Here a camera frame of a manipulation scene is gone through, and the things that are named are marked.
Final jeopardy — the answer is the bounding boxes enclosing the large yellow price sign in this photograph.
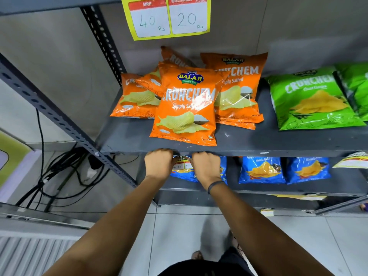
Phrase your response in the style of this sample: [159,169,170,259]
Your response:
[120,0,212,41]

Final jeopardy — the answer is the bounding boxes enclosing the person's left forearm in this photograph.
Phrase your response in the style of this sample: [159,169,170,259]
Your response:
[43,174,168,276]

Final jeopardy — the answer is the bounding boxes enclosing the pile of orange chip packets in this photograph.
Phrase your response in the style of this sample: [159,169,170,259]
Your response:
[110,45,269,147]

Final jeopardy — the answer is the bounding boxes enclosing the person's left hand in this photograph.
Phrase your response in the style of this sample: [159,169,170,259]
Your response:
[144,148,181,179]

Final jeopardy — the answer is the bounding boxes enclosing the yellow white shelf label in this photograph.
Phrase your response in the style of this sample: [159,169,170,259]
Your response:
[333,151,368,169]

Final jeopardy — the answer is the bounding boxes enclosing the person's right forearm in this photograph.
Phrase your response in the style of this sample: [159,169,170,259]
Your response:
[201,179,335,276]

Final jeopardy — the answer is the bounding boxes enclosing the white ribbed panel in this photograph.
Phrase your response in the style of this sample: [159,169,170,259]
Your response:
[0,235,79,276]

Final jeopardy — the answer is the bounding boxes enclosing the white power plug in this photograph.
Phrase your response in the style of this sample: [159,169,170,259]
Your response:
[83,157,104,183]

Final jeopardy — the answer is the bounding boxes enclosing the black wristband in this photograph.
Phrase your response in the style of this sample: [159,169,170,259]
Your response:
[207,180,226,195]

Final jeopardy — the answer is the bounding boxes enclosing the grey metal shelf rack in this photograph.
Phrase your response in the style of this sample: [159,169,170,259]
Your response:
[0,0,368,218]

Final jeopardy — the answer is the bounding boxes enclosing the green chip packet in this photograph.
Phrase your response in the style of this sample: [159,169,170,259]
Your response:
[265,67,366,131]
[334,63,368,122]

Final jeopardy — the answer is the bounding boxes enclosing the small yellow white price label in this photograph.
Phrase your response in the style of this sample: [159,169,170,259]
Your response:
[172,155,194,173]

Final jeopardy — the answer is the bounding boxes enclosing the silver metal rail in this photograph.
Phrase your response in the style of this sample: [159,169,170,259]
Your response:
[0,202,96,230]

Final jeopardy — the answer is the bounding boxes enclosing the person's right hand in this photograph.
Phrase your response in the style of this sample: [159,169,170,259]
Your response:
[188,151,224,190]

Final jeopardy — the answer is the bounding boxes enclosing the green yellow board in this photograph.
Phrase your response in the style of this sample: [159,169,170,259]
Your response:
[0,130,33,188]

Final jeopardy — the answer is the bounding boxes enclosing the yellow flat shelf label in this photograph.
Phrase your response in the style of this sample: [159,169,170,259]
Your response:
[274,194,328,201]

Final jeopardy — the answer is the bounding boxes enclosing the black cables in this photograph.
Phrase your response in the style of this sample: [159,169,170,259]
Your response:
[15,108,140,211]

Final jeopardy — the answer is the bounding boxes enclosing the person's right foot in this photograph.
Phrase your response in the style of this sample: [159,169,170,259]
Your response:
[229,230,246,257]

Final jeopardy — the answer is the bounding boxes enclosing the blue chip packet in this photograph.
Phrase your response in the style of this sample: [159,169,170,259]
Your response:
[238,156,286,184]
[170,155,228,186]
[286,157,332,185]

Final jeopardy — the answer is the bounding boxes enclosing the person's black shorts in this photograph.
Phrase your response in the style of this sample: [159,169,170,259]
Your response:
[165,246,255,276]

